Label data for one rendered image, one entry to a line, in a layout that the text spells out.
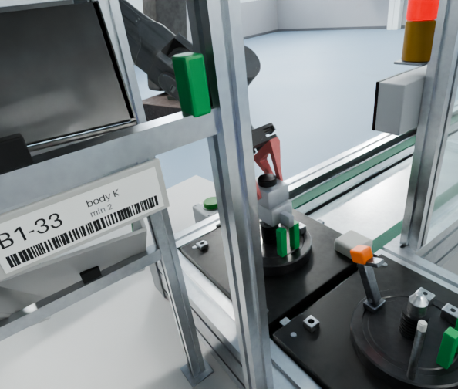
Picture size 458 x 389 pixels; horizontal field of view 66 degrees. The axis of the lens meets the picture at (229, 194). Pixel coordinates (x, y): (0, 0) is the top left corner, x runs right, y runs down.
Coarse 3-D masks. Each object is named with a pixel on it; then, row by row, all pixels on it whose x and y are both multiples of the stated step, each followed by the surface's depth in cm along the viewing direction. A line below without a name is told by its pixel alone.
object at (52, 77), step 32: (96, 0) 20; (0, 32) 18; (32, 32) 19; (64, 32) 20; (96, 32) 20; (0, 64) 18; (32, 64) 19; (64, 64) 20; (96, 64) 20; (0, 96) 18; (32, 96) 19; (64, 96) 20; (96, 96) 20; (128, 96) 21; (0, 128) 18; (32, 128) 19; (64, 128) 20; (96, 128) 20
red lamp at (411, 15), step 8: (408, 0) 45; (416, 0) 44; (424, 0) 43; (432, 0) 43; (408, 8) 45; (416, 8) 44; (424, 8) 43; (432, 8) 43; (408, 16) 46; (416, 16) 44; (424, 16) 44; (432, 16) 43
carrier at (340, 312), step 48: (336, 288) 52; (384, 288) 51; (432, 288) 50; (288, 336) 46; (336, 336) 45; (384, 336) 42; (432, 336) 42; (336, 384) 40; (384, 384) 39; (432, 384) 37
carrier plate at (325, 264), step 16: (304, 224) 67; (320, 224) 67; (208, 240) 66; (320, 240) 63; (192, 256) 63; (208, 256) 62; (224, 256) 62; (320, 256) 59; (336, 256) 58; (208, 272) 59; (224, 272) 58; (304, 272) 56; (320, 272) 56; (336, 272) 55; (224, 288) 55; (272, 288) 54; (288, 288) 53; (304, 288) 53; (320, 288) 53; (272, 304) 51; (288, 304) 51; (304, 304) 52; (272, 320) 49
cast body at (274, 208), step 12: (264, 180) 55; (276, 180) 55; (264, 192) 54; (276, 192) 54; (264, 204) 55; (276, 204) 55; (288, 204) 56; (264, 216) 56; (276, 216) 55; (288, 216) 54
